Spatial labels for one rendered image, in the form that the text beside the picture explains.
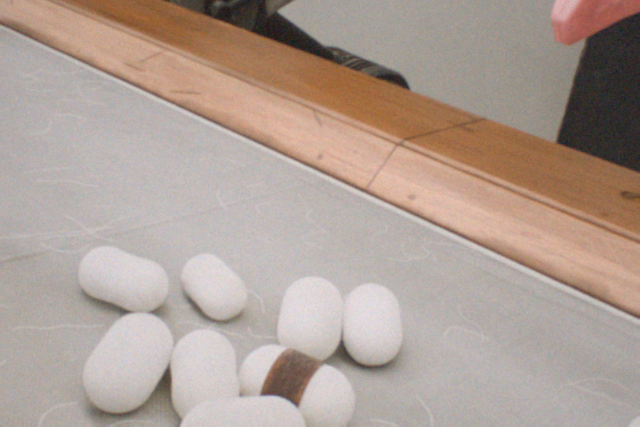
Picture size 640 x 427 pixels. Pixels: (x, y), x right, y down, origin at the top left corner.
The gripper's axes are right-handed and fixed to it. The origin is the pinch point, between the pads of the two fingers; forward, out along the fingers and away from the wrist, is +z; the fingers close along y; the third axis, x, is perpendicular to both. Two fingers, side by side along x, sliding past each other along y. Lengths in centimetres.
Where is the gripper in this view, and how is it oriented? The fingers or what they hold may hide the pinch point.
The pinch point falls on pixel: (571, 16)
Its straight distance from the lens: 35.3
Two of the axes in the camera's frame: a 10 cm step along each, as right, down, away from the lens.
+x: 3.1, 5.8, 7.5
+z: -5.9, 7.4, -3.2
